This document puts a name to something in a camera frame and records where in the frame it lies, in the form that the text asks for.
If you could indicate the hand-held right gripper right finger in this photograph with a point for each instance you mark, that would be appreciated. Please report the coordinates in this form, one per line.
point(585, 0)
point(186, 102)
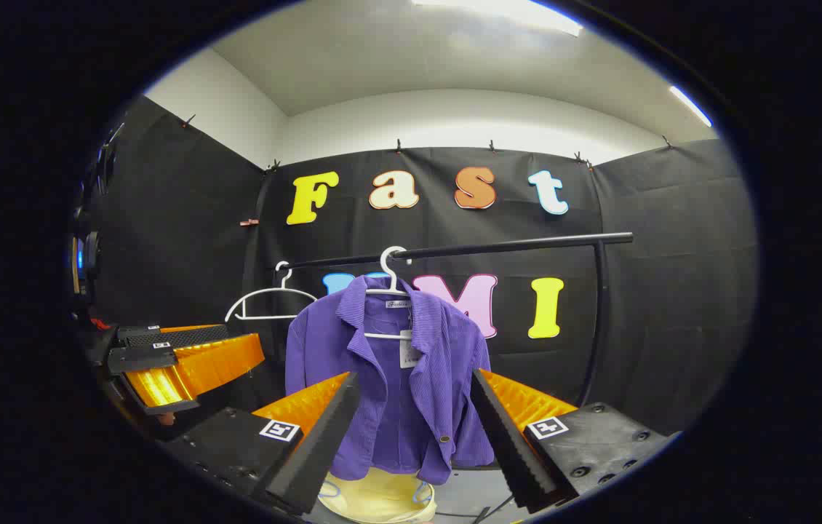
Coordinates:
point(509, 444)

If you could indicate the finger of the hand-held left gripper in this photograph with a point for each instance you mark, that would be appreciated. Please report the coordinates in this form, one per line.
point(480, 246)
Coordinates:
point(142, 358)
point(185, 337)

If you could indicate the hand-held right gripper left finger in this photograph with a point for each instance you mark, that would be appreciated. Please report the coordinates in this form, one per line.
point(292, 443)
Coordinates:
point(324, 451)

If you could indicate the cream laundry hamper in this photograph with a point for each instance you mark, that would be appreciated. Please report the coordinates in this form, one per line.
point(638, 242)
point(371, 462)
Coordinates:
point(374, 502)

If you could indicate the white plastic hanger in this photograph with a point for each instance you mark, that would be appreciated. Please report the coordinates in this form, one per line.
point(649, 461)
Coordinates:
point(273, 290)
point(387, 273)

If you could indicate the black clothes rack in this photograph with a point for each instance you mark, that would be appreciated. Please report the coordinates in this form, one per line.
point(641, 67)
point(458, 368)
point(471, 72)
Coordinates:
point(527, 246)

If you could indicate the white paper hang tag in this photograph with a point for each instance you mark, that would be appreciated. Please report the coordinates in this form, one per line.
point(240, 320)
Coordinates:
point(409, 353)

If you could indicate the ceiling light strip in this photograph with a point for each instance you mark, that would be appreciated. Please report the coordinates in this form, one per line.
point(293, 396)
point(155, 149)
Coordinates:
point(691, 106)

